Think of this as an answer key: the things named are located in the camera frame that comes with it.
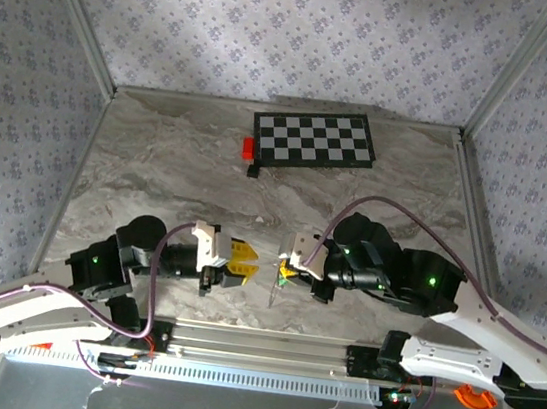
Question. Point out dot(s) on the black toy brick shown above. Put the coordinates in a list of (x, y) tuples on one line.
[(253, 171)]

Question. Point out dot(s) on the orange flat plastic piece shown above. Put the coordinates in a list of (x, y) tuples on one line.
[(42, 345)]

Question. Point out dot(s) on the small circuit board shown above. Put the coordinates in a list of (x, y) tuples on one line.
[(397, 397)]

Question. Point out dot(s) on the red toy brick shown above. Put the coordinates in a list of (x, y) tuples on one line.
[(248, 148)]

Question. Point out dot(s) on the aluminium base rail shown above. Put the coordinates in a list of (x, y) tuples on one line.
[(260, 346)]

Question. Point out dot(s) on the green key tag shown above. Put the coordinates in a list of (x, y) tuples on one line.
[(284, 282)]

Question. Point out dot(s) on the aluminium frame post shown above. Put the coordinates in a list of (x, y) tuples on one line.
[(83, 23), (513, 69)]

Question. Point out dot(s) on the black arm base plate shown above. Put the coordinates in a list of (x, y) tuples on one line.
[(160, 338), (358, 362)]

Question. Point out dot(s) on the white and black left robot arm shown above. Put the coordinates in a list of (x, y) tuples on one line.
[(12, 311)]

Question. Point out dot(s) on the black and grey chessboard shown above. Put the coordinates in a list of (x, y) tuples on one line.
[(315, 139)]

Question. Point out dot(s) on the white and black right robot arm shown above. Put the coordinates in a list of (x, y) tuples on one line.
[(459, 365)]

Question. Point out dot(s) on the aluminium table edge rail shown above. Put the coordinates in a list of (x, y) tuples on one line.
[(474, 211), (192, 97), (76, 173)]

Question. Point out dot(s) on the orange curved plastic part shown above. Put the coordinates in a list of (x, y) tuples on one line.
[(472, 399)]

